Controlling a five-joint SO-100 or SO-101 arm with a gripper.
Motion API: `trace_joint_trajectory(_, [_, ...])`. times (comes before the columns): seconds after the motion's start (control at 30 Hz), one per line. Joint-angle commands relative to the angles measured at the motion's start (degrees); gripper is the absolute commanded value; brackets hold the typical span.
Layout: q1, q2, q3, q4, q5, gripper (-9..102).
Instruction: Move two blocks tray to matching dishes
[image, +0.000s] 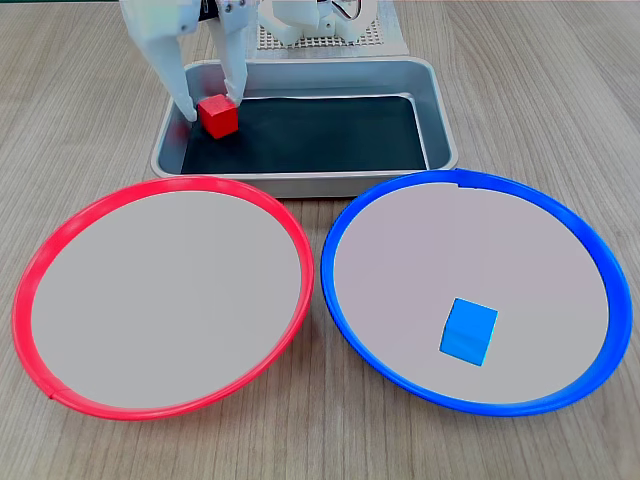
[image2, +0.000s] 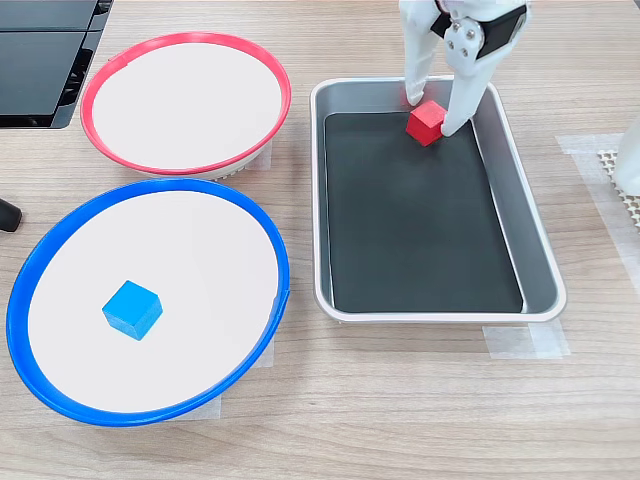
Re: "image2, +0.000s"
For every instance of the red cube block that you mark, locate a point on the red cube block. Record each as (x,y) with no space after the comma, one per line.
(425,122)

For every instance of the blue cube block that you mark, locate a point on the blue cube block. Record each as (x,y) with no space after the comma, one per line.
(132,310)

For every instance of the black tray liner mat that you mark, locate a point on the black tray liner mat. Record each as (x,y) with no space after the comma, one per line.
(410,225)

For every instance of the silver metal tray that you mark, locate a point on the silver metal tray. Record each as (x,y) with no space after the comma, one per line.
(545,280)

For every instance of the clear tape strip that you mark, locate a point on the clear tape strip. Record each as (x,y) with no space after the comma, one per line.
(266,352)
(585,150)
(207,409)
(525,342)
(266,156)

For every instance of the white mesh anti-slip mat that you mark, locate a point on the white mesh anti-slip mat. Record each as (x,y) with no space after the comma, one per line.
(607,162)

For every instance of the white dish red rim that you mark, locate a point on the white dish red rim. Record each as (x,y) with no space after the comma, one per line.
(190,100)

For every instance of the white dish blue rim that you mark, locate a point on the white dish blue rim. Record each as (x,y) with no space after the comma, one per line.
(200,250)

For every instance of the black flat device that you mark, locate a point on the black flat device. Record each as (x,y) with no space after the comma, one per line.
(35,60)

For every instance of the black rounded object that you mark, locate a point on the black rounded object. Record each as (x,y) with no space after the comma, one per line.
(9,216)

